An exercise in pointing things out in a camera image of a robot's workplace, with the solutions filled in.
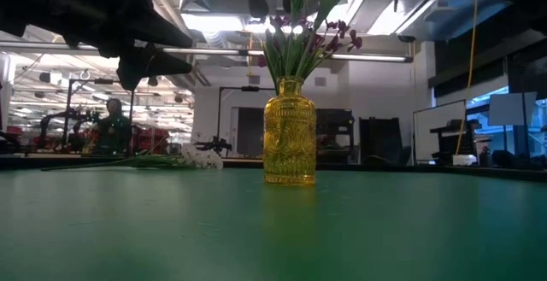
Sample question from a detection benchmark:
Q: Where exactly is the person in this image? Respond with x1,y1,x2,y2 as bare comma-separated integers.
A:
92,97,133,155

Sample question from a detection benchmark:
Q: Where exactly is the white blossom spray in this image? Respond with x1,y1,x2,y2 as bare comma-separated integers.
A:
40,143,225,172

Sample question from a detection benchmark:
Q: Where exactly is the white sign panel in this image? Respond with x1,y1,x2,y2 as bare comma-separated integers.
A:
488,91,538,127

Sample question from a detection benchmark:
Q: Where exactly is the yellow hanging cable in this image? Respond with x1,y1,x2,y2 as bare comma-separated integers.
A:
456,0,479,156

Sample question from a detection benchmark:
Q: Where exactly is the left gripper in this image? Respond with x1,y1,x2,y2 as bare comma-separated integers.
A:
63,0,194,92

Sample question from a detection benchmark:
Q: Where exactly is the black gantry frame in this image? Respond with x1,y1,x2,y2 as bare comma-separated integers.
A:
216,85,281,150
63,78,137,154

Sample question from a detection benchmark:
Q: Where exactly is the black cabinet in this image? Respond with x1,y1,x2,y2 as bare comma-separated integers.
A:
358,116,406,166

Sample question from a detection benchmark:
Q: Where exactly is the yellow glass vase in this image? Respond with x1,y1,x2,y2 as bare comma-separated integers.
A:
262,75,318,187

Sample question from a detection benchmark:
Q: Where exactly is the green table mat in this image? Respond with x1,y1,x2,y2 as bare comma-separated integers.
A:
0,167,547,281

